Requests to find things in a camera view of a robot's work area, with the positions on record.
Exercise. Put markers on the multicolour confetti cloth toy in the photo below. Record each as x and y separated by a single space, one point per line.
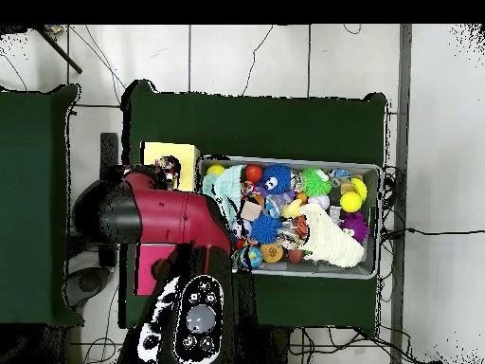
167 168

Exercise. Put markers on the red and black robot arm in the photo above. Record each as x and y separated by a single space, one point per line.
167 220

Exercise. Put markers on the green fuzzy toy with eyes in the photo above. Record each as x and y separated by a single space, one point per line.
317 182

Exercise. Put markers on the dark green table cloth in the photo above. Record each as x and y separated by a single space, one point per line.
250 121
34 189

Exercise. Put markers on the shallow clear mesh bin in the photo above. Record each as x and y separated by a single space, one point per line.
326 271

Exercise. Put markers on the mint green cloth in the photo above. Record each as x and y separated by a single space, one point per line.
226 186

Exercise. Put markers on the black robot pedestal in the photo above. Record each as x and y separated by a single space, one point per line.
269 347

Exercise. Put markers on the cream knitted cloth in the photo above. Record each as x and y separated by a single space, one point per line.
330 241

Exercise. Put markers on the blue spiky rubber ball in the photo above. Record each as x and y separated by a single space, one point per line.
265 229

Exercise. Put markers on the orange ball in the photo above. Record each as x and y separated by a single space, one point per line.
254 174

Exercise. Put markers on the globe print ball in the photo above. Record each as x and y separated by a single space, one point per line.
254 257

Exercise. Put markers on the yellow ball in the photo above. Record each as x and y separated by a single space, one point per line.
216 170
351 202

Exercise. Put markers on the wooden box with three holes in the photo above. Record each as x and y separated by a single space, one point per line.
186 152

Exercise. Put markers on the purple spiky toy with eyes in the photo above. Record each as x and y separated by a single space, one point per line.
356 226

